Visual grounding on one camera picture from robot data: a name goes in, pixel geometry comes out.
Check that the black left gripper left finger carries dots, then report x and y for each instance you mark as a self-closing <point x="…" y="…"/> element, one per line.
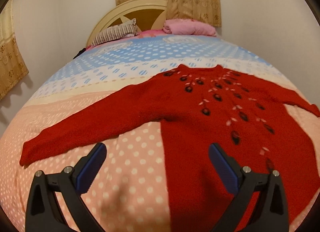
<point x="44" y="212"/>

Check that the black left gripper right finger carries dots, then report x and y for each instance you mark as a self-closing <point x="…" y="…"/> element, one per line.
<point x="270" y="212"/>

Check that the red knitted sweater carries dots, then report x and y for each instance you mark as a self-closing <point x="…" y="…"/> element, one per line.
<point x="196" y="107"/>

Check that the pink blue dotted bedsheet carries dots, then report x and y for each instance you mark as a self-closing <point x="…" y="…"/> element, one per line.
<point x="130" y="191"/>

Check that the beige curtain at left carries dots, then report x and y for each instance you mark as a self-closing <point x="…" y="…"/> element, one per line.
<point x="12" y="65"/>

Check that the black object beside bed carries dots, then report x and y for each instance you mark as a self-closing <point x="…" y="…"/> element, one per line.
<point x="79" y="53"/>

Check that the striped pillow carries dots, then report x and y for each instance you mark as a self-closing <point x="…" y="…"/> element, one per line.
<point x="115" y="32"/>

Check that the pink folded blanket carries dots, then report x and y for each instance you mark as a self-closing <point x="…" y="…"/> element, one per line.
<point x="188" y="27"/>

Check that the cream wooden headboard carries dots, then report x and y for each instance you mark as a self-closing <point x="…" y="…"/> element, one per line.
<point x="149" y="15"/>

